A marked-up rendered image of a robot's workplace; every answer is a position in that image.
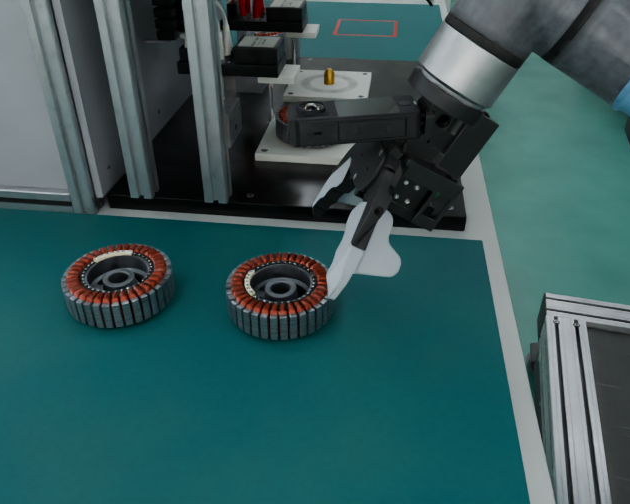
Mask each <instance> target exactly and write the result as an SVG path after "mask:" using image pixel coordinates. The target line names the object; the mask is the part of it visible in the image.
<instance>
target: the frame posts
mask: <svg viewBox="0 0 630 504"><path fill-rule="evenodd" d="M181 1H182V9H183V18H184V27H185V35H186V44H187V53H188V61H189V70H190V79H191V87H192V96H193V105H194V113H195V122H196V131H197V139H198V148H199V157H200V165H201V174H202V183H203V191H204V200H205V202H207V203H213V201H214V200H218V201H219V203H223V204H226V203H228V201H229V197H231V195H232V185H231V173H230V162H229V150H228V138H227V127H226V115H225V103H224V92H223V80H222V68H221V57H220V45H219V34H218V22H217V10H216V0H181ZM93 3H94V8H95V13H96V19H97V24H98V29H99V34H100V39H101V45H102V50H103V55H104V60H105V65H106V71H107V76H108V81H109V86H110V92H111V97H112V102H113V107H114V112H115V118H116V123H117V128H118V133H119V138H120V144H121V149H122V154H123V159H124V164H125V170H126V175H127V180H128V185H129V191H130V196H131V198H139V197H140V195H143V196H144V199H153V197H154V196H155V192H158V190H159V189H160V188H159V182H158V176H157V169H156V163H155V157H154V151H153V144H152V138H151V132H150V126H149V120H148V113H147V107H146V101H145V95H144V88H143V82H142V76H141V70H140V63H139V57H138V51H137V45H136V39H135V32H134V26H133V20H132V14H131V7H130V1H129V0H93ZM283 34H284V40H285V52H286V60H289V59H292V38H288V37H286V32H283Z"/></svg>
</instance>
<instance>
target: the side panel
mask: <svg viewBox="0 0 630 504"><path fill-rule="evenodd" d="M103 206H104V201H103V198H101V197H96V194H95V190H94V186H93V181H92V177H91V172H90V168H89V164H88V159H87V155H86V150H85V146H84V142H83V137H82V133H81V129H80V124H79V120H78V115H77V111H76V107H75V102H74V98H73V93H72V89H71V85H70V80H69V76H68V72H67V67H66V63H65V58H64V54H63V50H62V45H61V41H60V36H59V32H58V28H57V23H56V19H55V15H54V10H53V6H52V1H51V0H0V208H6V209H21V210H36V211H51V212H66V213H81V214H83V213H84V212H87V214H97V213H98V212H99V210H98V208H102V207H103Z"/></svg>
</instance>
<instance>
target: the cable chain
mask: <svg viewBox="0 0 630 504"><path fill-rule="evenodd" d="M152 5H153V6H157V7H155V8H154V9H153V13H154V17H157V19H156V20H155V27H156V29H158V30H156V31H155V34H156V35H157V38H152V37H147V38H146V39H145V40H143V42H144V43H161V44H171V43H172V42H173V41H175V40H176V39H177V38H178V37H179V35H181V34H182V33H184V32H185V27H184V18H183V9H182V1H181V0H152Z"/></svg>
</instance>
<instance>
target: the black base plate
mask: <svg viewBox="0 0 630 504"><path fill-rule="evenodd" d="M296 65H300V70H325V71H326V70H327V69H328V68H331V69H332V70H333V71H350V72H371V83H370V89H369V95H368V98H374V97H389V96H404V95H411V96H412V97H413V98H414V100H415V101H416V103H417V101H418V99H421V97H422V95H421V94H420V93H419V92H418V91H416V90H415V89H414V88H413V87H412V86H411V85H410V83H409V82H408V78H409V77H410V75H411V74H412V72H413V71H414V69H415V68H416V66H420V64H419V61H398V60H372V59H345V58H319V57H299V59H298V60H296ZM420 67H421V66H420ZM223 81H224V92H225V97H239V98H240V109H241V123H242V129H241V131H240V133H239V135H238V136H237V138H236V140H235V142H234V144H233V145H232V147H231V148H228V150H229V162H230V173H231V185H232V195H231V197H229V201H228V203H226V204H223V203H219V201H218V200H214V201H213V203H207V202H205V200H204V191H203V183H202V174H201V165H200V157H199V148H198V139H197V131H196V122H195V113H194V105H193V96H192V94H191V95H190V96H189V98H188V99H187V100H186V101H185V102H184V103H183V105H182V106H181V107H180V108H179V109H178V111H177V112H176V113H175V114H174V115H173V116H172V118H171V119H170V120H169V121H168V122H167V124H166V125H165V126H164V127H163V128H162V130H161V131H160V132H159V133H158V134H157V135H156V137H155V138H154V139H153V140H152V144H153V151H154V157H155V163H156V169H157V176H158V182H159V188H160V189H159V190H158V192H155V196H154V197H153V199H144V196H143V195H140V197H139V198H131V196H130V191H129V185H128V180H127V175H126V172H125V173H124V175H123V176H122V177H121V178H120V179H119V181H118V182H117V183H116V184H115V185H114V186H113V188H112V189H111V190H110V191H109V192H108V194H107V197H108V202H109V206H110V208H116V209H131V210H146V211H161V212H176V213H192V214H207V215H222V216H237V217H253V218H268V219H283V220H298V221H313V222H329V223H344V224H346V223H347V220H348V218H349V215H350V213H351V211H352V210H353V209H354V208H355V207H356V206H354V205H350V204H345V203H341V202H336V203H334V204H332V205H331V206H330V207H329V208H328V210H327V211H326V213H324V214H323V215H322V216H320V217H319V218H318V219H315V218H313V203H314V201H315V200H316V198H317V196H318V195H319V193H320V191H321V189H322V188H323V186H324V185H325V183H326V182H327V180H328V179H329V177H330V176H331V175H332V172H333V170H334V169H335V168H336V166H337V165H327V164H309V163H291V162H273V161H256V160H255V152H256V150H257V148H258V146H259V144H260V142H261V140H262V138H263V136H264V134H265V132H266V130H267V128H268V125H267V122H268V121H269V100H268V84H267V86H266V87H265V89H264V91H263V93H243V92H236V86H235V76H223ZM287 86H288V84H273V102H274V115H276V112H277V111H278V110H279V109H281V108H282V107H285V106H286V105H289V104H291V103H297V102H283V95H284V92H285V90H286V88H287ZM449 199H450V198H449V197H447V196H445V195H443V194H441V193H440V195H439V196H438V197H437V198H435V197H434V198H433V199H432V201H431V203H432V205H433V207H434V208H435V210H434V211H433V212H432V214H431V215H430V216H427V215H425V214H423V213H422V214H423V215H425V216H427V217H429V218H431V219H435V218H436V216H437V215H438V214H439V213H440V211H441V210H442V209H443V207H444V206H445V205H446V203H447V202H448V201H449ZM387 210H388V211H389V212H390V213H391V215H392V217H393V226H392V227H405V228H420V229H424V228H422V227H420V226H417V225H415V224H413V223H411V221H408V220H406V219H404V218H402V217H400V216H398V215H396V214H393V212H392V210H391V209H389V208H387ZM466 219H467V216H466V209H465V203H464V196H463V191H462V192H461V193H460V195H459V196H458V197H457V198H456V200H455V201H454V202H453V204H452V205H451V206H450V208H449V209H448V210H447V212H446V213H445V214H444V216H443V217H442V218H441V219H440V221H439V222H438V223H437V225H436V226H435V227H434V229H435V230H450V231H464V230H465V225H466Z"/></svg>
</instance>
